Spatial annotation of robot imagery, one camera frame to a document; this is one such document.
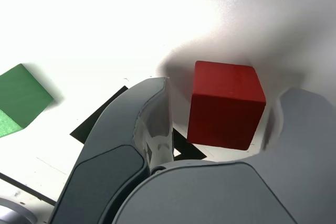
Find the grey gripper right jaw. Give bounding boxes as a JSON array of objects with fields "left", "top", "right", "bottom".
[{"left": 112, "top": 87, "right": 336, "bottom": 224}]

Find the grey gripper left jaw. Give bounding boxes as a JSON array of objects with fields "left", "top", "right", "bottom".
[{"left": 48, "top": 77, "right": 175, "bottom": 224}]

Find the red cube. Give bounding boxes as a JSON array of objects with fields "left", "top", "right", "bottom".
[{"left": 186, "top": 60, "right": 267, "bottom": 151}]

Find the green cube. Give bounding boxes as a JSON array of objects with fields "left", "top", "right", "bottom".
[{"left": 0, "top": 63, "right": 61, "bottom": 138}]

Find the black tape square outline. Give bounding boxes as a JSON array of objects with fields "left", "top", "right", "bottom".
[{"left": 69, "top": 86, "right": 208, "bottom": 161}]

